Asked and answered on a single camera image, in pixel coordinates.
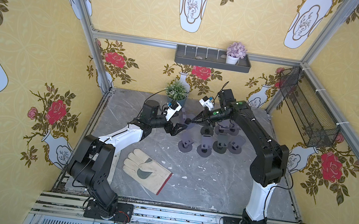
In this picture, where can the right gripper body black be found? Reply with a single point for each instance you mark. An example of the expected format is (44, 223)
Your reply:
(205, 116)

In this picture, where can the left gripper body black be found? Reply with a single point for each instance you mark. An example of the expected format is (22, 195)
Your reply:
(170, 126)

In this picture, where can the dark phone stand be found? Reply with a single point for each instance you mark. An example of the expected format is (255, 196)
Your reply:
(221, 144)
(207, 129)

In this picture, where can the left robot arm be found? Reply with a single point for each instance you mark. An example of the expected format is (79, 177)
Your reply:
(90, 163)

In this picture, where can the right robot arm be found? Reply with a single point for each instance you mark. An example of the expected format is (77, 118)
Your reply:
(270, 164)

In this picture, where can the green plant blue pot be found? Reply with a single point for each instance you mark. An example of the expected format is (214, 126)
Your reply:
(176, 91)

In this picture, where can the beige work glove right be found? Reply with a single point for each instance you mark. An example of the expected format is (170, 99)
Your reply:
(146, 171)

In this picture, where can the purple flower white pot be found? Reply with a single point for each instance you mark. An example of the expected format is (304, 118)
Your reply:
(235, 52)

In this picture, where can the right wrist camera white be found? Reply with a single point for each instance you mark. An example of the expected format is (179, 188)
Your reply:
(207, 102)

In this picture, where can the grey wall shelf tray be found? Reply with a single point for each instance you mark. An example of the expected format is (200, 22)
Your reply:
(208, 57)

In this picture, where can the black wire mesh basket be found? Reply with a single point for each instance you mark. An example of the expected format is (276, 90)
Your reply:
(313, 119)

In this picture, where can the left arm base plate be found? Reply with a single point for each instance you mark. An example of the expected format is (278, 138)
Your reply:
(117, 212)

